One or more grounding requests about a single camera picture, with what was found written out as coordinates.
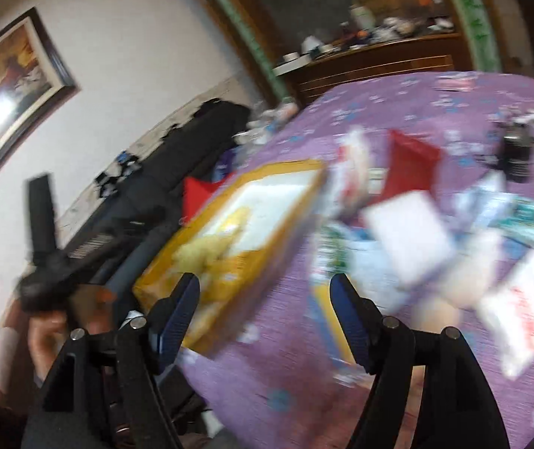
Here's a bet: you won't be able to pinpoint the yellow blue sponge pack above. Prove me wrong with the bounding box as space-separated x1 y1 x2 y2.
311 284 356 366

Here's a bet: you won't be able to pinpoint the white foam block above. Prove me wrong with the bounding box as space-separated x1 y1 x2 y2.
360 190 457 290

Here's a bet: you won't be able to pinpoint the white blue wet wipe pack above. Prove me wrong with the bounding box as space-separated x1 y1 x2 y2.
454 170 513 232

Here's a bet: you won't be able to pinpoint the white red snack bag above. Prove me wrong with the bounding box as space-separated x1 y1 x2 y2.
323 126 371 220

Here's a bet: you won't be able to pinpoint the red foil pouch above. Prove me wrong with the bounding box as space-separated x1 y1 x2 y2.
369 130 442 206

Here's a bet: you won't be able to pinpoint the teal cartoon tissue pack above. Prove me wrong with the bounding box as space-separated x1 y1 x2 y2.
491 195 534 246

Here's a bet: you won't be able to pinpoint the green white seasoning packet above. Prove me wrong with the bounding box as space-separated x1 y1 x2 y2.
310 221 352 284

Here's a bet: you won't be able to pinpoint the white paper sachet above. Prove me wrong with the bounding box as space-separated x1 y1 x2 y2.
476 249 534 380

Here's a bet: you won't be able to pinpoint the person's left hand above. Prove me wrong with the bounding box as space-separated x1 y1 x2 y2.
28 286 116 381

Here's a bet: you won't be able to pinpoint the red shopping bag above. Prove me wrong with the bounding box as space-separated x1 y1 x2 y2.
182 175 230 224

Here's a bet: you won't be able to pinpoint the purple floral tablecloth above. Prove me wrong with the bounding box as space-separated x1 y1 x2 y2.
182 72 534 448

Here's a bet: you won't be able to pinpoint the white foam box yellow tape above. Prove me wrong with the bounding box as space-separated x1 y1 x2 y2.
132 159 327 357

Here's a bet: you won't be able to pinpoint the black cylindrical motor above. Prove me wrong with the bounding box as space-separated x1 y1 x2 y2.
495 120 534 183

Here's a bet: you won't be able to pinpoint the white plastic bags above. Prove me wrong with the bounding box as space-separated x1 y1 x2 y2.
234 97 300 149

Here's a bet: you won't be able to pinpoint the wooden cabinet counter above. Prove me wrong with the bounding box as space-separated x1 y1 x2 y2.
281 33 474 106

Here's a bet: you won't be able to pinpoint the white thermos jug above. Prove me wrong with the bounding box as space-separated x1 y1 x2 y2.
349 4 377 33

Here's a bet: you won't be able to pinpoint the framed wall painting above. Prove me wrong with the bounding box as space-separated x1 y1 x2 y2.
0 8 77 168

